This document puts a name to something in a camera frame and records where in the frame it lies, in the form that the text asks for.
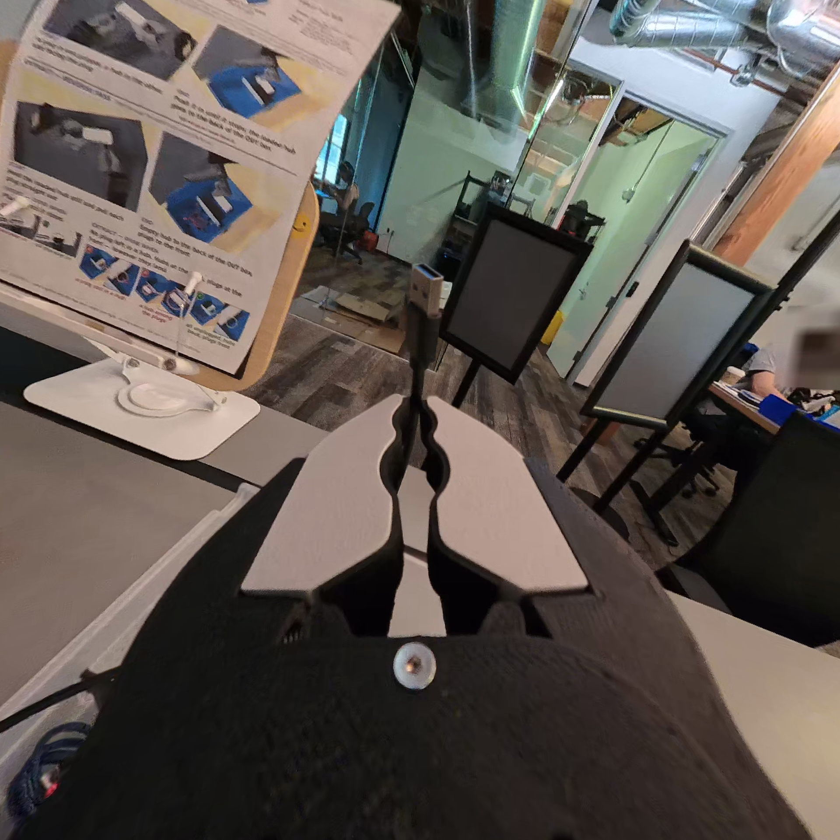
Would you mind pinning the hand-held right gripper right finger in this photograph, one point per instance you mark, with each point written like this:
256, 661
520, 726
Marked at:
505, 525

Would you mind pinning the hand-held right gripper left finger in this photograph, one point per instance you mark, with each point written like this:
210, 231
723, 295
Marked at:
328, 525

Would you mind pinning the clear plastic bin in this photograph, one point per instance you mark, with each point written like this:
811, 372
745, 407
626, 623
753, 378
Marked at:
98, 630

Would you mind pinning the black monitor stand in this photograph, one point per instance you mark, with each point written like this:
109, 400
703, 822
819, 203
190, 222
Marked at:
467, 384
630, 479

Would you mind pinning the white document stand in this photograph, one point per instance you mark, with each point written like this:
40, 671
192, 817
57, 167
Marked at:
131, 420

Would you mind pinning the black flat monitor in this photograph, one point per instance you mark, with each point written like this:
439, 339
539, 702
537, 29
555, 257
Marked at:
512, 289

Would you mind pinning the black office chair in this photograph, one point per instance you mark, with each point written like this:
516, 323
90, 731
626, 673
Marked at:
774, 525

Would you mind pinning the white paper cup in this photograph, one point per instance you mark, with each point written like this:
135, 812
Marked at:
733, 376

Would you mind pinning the printed instruction sheet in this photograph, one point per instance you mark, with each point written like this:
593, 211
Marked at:
164, 164

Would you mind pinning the wooden beam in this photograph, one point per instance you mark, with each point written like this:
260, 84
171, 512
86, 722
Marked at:
774, 177

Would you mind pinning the silver ventilation duct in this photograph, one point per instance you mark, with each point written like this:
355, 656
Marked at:
689, 26

